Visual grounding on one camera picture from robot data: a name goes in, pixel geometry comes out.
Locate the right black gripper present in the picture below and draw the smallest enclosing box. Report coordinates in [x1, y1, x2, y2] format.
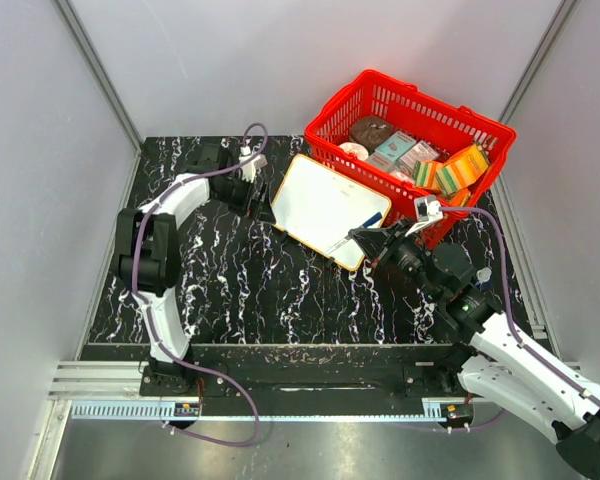
[351, 217, 442, 301]

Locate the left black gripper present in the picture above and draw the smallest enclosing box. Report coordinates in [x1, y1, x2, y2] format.
[214, 173, 276, 224]

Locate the blue capped whiteboard marker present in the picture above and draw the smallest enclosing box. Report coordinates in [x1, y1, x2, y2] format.
[324, 211, 384, 254]

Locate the yellow framed whiteboard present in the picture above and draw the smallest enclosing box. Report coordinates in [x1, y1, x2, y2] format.
[271, 154, 392, 271]

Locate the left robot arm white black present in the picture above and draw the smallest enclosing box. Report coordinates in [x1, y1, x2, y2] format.
[113, 140, 276, 396]

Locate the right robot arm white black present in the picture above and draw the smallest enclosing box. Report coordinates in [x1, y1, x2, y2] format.
[349, 225, 600, 479]

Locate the yellow green sponge pack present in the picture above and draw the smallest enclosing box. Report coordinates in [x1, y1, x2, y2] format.
[412, 160, 461, 195]

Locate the teal small carton box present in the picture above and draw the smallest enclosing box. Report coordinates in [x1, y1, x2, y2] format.
[375, 131, 417, 163]

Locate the red plastic shopping basket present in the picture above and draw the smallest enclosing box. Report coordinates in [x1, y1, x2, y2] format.
[305, 70, 516, 246]

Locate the pink white carton box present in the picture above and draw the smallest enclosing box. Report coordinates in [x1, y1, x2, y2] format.
[397, 140, 439, 173]

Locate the orange sponge pack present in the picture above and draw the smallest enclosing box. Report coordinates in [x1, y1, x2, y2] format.
[443, 143, 490, 184]

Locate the brown chocolate muffin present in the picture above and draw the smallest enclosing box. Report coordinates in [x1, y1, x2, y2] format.
[349, 116, 393, 151]

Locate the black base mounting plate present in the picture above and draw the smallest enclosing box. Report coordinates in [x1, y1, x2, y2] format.
[129, 342, 496, 401]

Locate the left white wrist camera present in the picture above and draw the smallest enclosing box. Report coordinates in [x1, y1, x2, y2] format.
[239, 145, 267, 183]

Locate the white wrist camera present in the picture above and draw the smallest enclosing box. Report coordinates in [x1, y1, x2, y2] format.
[406, 195, 444, 236]
[239, 145, 267, 183]

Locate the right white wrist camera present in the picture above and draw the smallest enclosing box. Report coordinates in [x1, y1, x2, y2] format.
[406, 195, 444, 236]

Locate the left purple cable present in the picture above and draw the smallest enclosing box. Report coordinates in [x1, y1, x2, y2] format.
[132, 122, 270, 448]

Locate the aluminium frame rail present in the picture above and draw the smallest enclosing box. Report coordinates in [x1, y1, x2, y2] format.
[49, 362, 467, 423]

